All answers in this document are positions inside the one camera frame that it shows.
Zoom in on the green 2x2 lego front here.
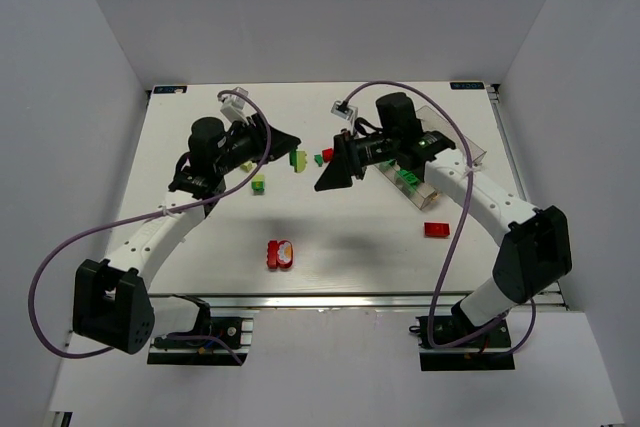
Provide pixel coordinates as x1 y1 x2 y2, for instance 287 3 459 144
396 169 421 194

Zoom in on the small red lego brick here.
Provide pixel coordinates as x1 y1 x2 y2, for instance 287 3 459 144
322 148 334 163

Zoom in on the blue table label right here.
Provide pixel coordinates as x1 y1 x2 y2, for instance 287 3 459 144
449 81 485 90

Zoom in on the blue table label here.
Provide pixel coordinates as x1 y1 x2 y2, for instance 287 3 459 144
449 81 485 90
152 85 187 95

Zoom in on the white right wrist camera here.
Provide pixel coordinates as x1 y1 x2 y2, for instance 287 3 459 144
331 101 358 128

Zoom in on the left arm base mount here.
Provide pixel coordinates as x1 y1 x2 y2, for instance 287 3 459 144
147 296 254 367

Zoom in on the red flat lego brick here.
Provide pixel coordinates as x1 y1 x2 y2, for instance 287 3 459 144
424 222 451 238

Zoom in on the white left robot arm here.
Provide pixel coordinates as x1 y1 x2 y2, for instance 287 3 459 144
72 114 301 354

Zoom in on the green sloped lego brick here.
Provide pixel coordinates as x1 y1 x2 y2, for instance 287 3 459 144
377 160 396 171

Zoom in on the red flower lego block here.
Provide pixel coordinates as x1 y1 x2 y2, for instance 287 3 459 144
266 240 294 271

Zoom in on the blue table label left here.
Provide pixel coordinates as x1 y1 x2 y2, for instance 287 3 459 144
152 85 187 95

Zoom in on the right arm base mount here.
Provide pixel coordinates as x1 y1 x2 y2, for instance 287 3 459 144
409 311 516 373

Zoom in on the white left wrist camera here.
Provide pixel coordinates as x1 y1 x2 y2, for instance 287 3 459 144
220 87 248 124

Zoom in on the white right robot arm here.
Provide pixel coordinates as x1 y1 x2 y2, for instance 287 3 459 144
314 92 572 348

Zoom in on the green on lime long lego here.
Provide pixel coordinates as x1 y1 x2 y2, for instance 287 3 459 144
289 150 307 173

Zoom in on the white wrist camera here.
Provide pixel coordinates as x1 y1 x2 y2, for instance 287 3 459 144
220 87 248 124
331 101 358 128

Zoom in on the clear compartment organizer tray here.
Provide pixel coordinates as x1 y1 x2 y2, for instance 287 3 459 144
376 105 466 211

